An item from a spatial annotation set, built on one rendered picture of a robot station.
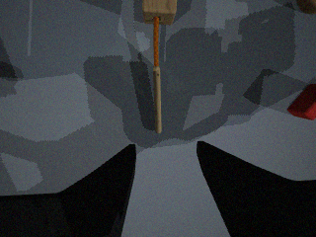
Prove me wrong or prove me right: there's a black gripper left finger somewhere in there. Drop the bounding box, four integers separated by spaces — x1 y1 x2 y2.
0 144 136 237

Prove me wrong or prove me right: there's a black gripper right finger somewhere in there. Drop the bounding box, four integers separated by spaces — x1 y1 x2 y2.
197 141 316 237

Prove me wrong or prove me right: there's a tan wooden block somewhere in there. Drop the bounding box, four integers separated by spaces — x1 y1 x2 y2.
142 0 177 26

